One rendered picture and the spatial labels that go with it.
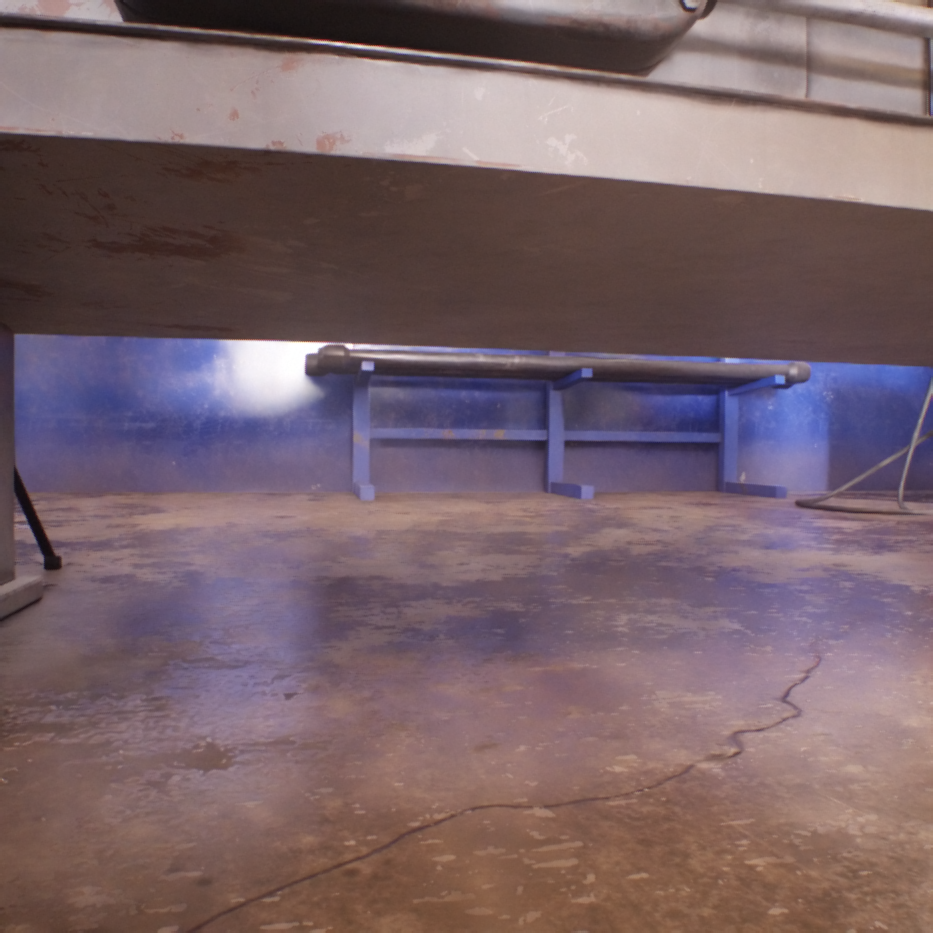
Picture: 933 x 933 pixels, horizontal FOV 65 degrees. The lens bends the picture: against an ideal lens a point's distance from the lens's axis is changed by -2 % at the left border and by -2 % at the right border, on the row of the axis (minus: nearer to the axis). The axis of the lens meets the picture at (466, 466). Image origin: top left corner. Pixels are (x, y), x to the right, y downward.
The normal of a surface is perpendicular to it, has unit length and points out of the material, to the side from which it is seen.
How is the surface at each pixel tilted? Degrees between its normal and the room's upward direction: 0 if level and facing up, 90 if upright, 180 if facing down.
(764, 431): 90
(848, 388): 90
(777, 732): 0
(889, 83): 90
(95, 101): 90
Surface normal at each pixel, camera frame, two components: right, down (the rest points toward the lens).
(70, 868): 0.01, -1.00
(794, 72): 0.19, 0.03
